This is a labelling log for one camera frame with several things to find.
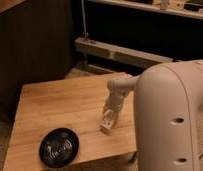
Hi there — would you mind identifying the wooden background shelf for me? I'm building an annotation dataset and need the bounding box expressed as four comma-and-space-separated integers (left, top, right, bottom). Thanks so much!
88, 0, 203, 20

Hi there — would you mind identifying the wooden table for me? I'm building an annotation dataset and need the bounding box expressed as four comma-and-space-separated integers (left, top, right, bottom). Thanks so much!
3, 74, 136, 171

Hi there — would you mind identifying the clear plastic bottle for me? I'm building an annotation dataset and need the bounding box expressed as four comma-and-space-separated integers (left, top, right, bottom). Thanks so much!
100, 110, 114, 133

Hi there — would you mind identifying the metal vertical pole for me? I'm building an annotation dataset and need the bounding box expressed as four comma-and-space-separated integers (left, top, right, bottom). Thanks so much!
81, 0, 89, 40

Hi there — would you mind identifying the grey metal beam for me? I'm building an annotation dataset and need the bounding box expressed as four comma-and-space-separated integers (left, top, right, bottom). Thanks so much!
75, 37, 172, 68

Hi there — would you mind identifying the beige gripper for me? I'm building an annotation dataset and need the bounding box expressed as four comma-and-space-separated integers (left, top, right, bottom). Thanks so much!
102, 93, 125, 127

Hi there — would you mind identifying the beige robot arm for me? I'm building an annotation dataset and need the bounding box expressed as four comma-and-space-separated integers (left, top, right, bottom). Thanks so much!
100, 60, 203, 171

